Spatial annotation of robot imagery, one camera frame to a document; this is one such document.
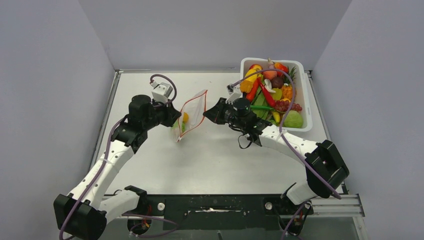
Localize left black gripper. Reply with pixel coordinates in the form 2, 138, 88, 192
143, 97, 181, 131

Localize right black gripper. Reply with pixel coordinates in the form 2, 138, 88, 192
204, 97, 246, 129

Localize green toy vegetable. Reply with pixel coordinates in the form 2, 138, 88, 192
171, 121, 186, 135

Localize yellow toy lemon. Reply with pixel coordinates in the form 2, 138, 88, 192
182, 112, 189, 124

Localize clear zip top bag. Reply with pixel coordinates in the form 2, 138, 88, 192
171, 89, 208, 143

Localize green toy chili pepper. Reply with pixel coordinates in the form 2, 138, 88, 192
250, 105, 274, 111

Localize red toy chili pepper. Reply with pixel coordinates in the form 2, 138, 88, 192
256, 77, 276, 108

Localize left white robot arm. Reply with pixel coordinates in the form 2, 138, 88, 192
53, 94, 182, 240

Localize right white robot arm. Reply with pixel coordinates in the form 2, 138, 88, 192
203, 98, 350, 214

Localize white plastic food bin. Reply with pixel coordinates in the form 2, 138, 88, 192
240, 57, 313, 132

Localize toy peach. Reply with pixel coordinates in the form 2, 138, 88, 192
262, 69, 278, 80

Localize purple toy grapes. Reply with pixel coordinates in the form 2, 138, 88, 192
274, 98, 303, 113

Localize toy pineapple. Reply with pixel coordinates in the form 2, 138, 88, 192
281, 67, 297, 100

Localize green toy cabbage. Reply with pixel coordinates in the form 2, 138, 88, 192
283, 110, 304, 129

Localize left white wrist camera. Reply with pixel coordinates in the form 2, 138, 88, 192
150, 81, 174, 104

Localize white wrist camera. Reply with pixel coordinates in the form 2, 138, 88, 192
150, 81, 174, 104
226, 84, 243, 105

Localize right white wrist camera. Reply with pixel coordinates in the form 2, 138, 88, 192
226, 84, 243, 105

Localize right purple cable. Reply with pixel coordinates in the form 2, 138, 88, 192
228, 68, 342, 240

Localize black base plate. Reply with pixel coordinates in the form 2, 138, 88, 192
129, 194, 314, 235

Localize aluminium frame rail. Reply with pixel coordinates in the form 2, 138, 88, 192
67, 194, 365, 220

